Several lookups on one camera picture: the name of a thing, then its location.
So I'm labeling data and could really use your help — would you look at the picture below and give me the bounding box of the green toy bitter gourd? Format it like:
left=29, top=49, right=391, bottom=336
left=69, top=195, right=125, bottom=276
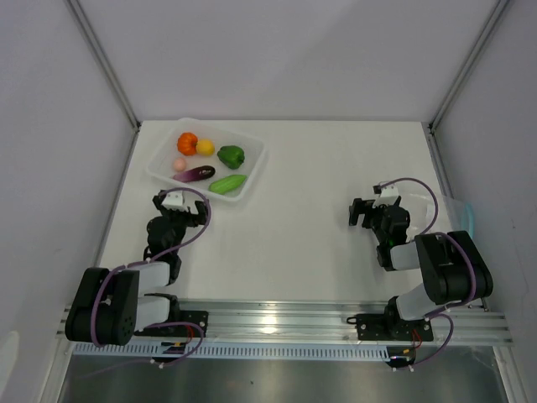
left=209, top=175, right=247, bottom=195

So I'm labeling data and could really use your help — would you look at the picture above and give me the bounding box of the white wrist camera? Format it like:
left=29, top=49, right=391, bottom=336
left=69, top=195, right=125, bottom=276
left=373, top=184, right=399, bottom=208
left=162, top=191, right=185, bottom=211

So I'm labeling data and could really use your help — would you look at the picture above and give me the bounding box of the orange toy pumpkin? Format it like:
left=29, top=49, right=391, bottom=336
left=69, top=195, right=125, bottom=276
left=176, top=132, right=198, bottom=156

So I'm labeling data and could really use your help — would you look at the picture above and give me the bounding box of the purple toy eggplant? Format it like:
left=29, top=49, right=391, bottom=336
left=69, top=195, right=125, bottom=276
left=172, top=165, right=216, bottom=183

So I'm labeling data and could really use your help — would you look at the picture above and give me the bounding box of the green toy bell pepper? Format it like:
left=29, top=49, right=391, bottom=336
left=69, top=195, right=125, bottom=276
left=217, top=145, right=245, bottom=170

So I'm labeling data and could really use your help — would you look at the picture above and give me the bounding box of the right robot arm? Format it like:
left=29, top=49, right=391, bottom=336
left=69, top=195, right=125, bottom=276
left=347, top=196, right=493, bottom=341

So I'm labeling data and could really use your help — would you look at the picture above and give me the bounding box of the yellow toy lemon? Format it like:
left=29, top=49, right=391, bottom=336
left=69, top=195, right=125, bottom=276
left=196, top=139, right=215, bottom=156

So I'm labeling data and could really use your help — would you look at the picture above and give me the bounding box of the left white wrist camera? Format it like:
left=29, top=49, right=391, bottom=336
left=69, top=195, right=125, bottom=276
left=162, top=191, right=185, bottom=211

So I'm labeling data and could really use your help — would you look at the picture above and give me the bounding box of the pink toy egg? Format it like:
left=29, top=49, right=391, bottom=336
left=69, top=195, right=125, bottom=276
left=173, top=158, right=187, bottom=172

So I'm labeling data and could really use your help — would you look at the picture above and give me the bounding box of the right aluminium frame post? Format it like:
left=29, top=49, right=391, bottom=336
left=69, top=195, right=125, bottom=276
left=428, top=0, right=512, bottom=135

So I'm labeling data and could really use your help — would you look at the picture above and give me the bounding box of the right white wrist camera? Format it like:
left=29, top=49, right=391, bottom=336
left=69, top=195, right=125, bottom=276
left=373, top=184, right=399, bottom=208

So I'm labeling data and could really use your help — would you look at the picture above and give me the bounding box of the left aluminium frame post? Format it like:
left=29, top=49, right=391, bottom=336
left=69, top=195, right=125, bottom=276
left=64, top=0, right=141, bottom=130

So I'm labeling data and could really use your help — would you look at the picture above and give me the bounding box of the aluminium frame post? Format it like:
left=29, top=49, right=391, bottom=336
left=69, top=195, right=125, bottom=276
left=428, top=0, right=512, bottom=135
left=64, top=0, right=141, bottom=130

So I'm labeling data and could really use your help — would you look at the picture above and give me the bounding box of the white slotted cable duct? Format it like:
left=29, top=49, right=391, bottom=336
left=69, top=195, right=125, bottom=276
left=73, top=342, right=389, bottom=362

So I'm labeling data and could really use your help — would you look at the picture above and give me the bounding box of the aluminium mounting rail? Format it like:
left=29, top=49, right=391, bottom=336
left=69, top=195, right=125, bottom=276
left=180, top=299, right=514, bottom=347

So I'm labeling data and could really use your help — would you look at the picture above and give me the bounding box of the white perforated plastic basket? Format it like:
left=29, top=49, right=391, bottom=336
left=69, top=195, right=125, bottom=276
left=146, top=118, right=267, bottom=202

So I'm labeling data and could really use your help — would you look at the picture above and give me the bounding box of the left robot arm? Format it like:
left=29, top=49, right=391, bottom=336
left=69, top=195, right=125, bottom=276
left=64, top=187, right=211, bottom=348

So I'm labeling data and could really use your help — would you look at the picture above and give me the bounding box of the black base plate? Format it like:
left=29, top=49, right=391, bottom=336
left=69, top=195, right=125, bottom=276
left=346, top=313, right=434, bottom=342
left=134, top=310, right=209, bottom=338

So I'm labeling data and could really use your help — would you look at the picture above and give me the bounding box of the clear zip top bag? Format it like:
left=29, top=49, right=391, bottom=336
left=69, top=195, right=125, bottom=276
left=400, top=193, right=475, bottom=241

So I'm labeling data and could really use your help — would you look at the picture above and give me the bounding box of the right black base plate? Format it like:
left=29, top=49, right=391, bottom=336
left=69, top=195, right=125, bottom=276
left=346, top=313, right=434, bottom=342

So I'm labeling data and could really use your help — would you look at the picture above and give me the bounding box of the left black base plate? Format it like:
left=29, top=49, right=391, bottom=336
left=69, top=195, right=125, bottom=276
left=134, top=310, right=209, bottom=338

